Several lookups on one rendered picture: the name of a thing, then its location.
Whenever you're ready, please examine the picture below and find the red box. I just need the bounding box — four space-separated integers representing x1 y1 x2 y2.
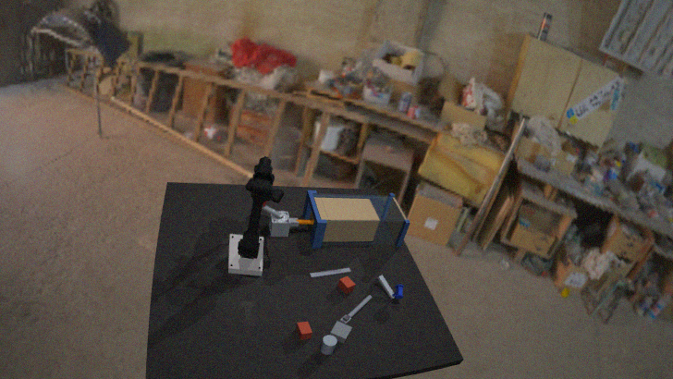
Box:
296 322 312 340
337 276 355 295

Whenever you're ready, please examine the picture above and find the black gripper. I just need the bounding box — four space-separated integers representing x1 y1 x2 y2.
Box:
245 178 284 203

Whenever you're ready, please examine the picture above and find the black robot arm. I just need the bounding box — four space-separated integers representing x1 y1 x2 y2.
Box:
238 156 275 259

